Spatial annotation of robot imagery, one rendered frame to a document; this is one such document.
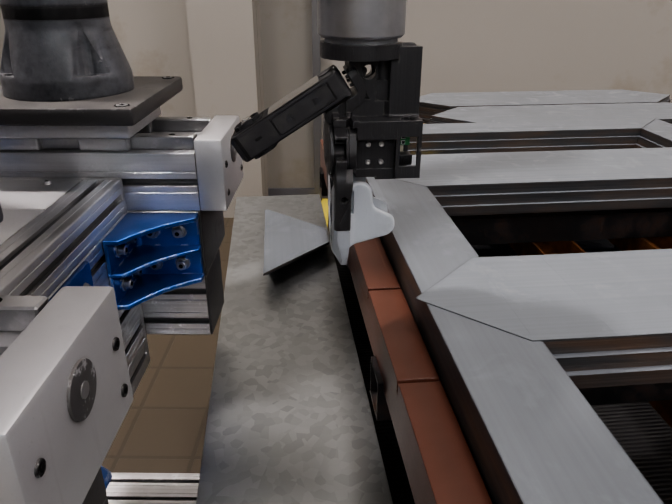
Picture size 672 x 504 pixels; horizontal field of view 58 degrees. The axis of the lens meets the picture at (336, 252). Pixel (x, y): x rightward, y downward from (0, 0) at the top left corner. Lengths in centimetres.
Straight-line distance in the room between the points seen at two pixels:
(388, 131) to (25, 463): 37
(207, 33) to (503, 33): 145
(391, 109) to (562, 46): 287
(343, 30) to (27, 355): 33
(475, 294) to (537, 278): 9
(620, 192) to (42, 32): 87
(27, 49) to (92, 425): 50
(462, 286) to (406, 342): 9
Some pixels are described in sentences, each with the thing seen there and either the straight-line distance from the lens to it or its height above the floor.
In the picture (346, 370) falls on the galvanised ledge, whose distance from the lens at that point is 83.
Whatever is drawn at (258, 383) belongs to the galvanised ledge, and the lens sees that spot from 82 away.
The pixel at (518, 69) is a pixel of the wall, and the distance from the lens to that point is 334.
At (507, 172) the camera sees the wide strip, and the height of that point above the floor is 86.
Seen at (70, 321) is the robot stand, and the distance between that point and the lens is 37.
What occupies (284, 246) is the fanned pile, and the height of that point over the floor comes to 72.
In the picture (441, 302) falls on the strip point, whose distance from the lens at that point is 63.
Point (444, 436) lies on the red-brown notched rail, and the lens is 52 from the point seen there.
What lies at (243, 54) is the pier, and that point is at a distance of 299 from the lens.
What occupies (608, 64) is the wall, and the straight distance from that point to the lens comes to 349.
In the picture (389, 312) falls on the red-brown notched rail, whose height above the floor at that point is 83.
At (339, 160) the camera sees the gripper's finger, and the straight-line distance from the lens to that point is 52.
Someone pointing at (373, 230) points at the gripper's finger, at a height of 95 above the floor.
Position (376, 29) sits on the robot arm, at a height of 113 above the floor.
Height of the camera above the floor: 117
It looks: 25 degrees down
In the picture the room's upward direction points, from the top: straight up
